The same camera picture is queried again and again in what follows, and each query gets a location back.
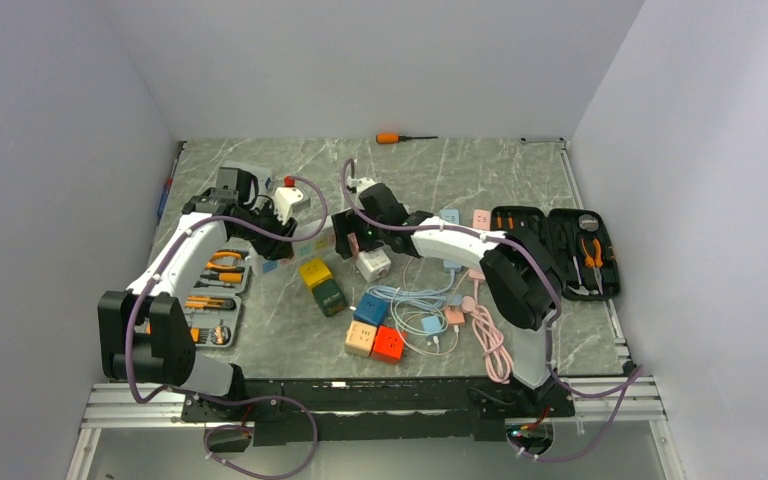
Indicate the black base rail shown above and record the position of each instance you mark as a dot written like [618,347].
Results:
[384,408]

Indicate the grey open tool case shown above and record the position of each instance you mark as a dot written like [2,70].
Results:
[211,286]

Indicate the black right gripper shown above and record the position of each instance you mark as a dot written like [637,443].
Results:
[345,223]

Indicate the white cube charger with picture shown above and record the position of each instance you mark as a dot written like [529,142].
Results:
[373,265]

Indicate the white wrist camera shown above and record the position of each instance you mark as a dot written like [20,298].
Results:
[358,185]
[288,200]

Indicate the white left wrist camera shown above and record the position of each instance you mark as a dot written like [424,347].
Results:
[288,200]

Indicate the pink cube adapter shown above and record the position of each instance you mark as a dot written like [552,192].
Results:
[353,244]

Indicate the blue red pen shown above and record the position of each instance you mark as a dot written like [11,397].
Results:
[166,188]

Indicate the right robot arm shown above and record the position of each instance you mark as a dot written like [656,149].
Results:
[523,279]

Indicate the peach cube charger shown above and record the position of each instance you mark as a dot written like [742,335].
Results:
[360,338]

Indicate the orange black utility knife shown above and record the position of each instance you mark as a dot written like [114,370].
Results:
[210,303]

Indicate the yellow cube adapter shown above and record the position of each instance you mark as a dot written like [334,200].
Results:
[314,273]

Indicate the dark green cube charger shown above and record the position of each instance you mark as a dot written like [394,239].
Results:
[329,298]

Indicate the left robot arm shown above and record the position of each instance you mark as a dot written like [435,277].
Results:
[144,332]

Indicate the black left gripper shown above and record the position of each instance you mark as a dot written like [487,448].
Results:
[272,249]

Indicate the clear plastic screw organizer box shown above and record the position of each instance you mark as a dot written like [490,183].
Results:
[261,175]

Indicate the pink round plug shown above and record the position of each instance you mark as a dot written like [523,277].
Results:
[469,305]

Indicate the small pink plug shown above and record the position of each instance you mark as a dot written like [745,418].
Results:
[454,316]

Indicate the white power strip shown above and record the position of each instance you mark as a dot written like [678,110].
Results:
[322,244]

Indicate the black open tool case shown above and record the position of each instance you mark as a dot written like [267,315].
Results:
[560,231]

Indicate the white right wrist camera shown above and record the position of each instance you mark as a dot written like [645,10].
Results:
[358,185]

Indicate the red cube adapter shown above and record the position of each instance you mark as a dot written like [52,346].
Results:
[388,346]

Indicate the orange screwdriver at back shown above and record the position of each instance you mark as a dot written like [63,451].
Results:
[394,138]

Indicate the orange handled combination pliers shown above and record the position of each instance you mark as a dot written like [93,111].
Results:
[226,266]

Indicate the blue cube charger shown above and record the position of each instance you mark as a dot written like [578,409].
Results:
[371,310]

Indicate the light blue charger plug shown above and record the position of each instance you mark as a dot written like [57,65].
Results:
[432,325]

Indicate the long nose orange pliers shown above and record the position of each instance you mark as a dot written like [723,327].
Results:
[592,249]

